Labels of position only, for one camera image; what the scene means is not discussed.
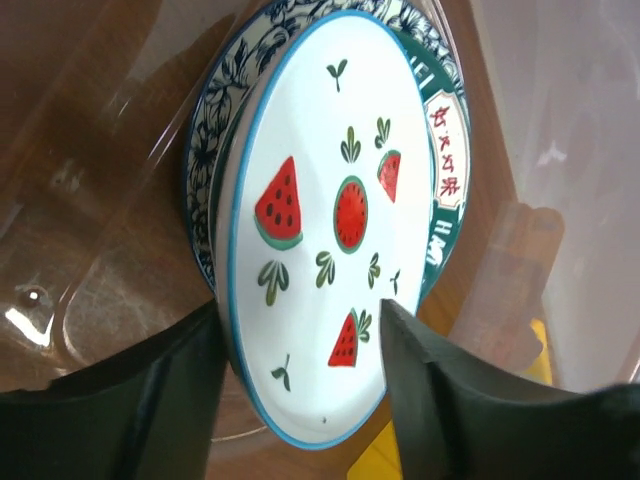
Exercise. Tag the strawberry pattern white plate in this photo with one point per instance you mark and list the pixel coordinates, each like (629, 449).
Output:
(324, 210)

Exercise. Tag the blue floral pattern plate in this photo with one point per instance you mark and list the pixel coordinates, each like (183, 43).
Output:
(237, 68)

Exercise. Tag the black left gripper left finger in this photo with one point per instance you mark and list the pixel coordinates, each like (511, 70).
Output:
(145, 413)

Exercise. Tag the teal rim lettered plate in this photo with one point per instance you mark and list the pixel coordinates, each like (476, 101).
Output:
(445, 107)

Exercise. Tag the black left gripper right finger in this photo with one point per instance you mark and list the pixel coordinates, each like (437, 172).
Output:
(456, 416)

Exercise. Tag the yellow plastic tray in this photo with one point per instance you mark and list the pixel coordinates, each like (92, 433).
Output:
(380, 460)

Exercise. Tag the transparent pink plastic bin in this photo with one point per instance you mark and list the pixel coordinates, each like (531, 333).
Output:
(95, 103)

